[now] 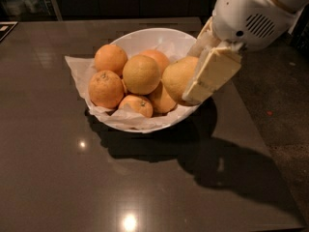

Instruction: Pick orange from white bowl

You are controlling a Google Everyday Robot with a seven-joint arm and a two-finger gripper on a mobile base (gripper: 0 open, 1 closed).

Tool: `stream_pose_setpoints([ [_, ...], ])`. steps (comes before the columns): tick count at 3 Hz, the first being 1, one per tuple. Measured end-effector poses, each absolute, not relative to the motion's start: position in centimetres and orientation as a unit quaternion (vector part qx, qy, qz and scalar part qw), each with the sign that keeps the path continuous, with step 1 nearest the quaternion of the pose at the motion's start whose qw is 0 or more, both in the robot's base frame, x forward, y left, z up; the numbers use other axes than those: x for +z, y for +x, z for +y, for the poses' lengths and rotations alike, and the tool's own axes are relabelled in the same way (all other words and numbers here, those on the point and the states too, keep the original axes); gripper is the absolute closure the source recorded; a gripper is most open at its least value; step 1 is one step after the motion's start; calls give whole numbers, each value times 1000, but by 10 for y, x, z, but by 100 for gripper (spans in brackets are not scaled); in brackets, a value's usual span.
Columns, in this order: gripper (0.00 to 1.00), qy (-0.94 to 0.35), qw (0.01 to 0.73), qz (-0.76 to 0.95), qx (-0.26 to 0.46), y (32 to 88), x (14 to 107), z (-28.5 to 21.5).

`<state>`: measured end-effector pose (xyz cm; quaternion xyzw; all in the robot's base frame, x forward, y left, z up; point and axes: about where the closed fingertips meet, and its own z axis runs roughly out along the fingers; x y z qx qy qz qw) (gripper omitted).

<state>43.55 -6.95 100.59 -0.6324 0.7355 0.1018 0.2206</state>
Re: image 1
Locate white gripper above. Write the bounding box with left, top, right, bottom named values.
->
left=182, top=0, right=295, bottom=104

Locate yellowish orange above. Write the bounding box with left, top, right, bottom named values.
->
left=162, top=56, right=198, bottom=106
left=123, top=55, right=161, bottom=95

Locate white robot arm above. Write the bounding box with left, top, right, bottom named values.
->
left=183, top=0, right=309, bottom=104

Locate white bowl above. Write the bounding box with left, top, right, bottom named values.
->
left=84, top=27, right=215, bottom=134

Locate orange at back right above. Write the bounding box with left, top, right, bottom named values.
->
left=140, top=49, right=170, bottom=73

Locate orange hidden under pile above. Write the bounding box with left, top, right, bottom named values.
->
left=148, top=83, right=176, bottom=114

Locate small orange at front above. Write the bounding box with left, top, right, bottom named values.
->
left=118, top=95, right=154, bottom=118

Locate orange at back left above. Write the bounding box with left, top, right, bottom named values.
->
left=95, top=44, right=128, bottom=76

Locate orange at front left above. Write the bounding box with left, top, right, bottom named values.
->
left=88, top=71, right=125, bottom=109

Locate white crumpled paper liner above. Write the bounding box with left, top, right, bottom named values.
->
left=65, top=41, right=198, bottom=133

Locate dark cabinet with clutter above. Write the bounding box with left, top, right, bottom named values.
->
left=0, top=0, right=62, bottom=21

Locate dark framed object at left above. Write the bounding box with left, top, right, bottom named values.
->
left=0, top=21, right=18, bottom=42

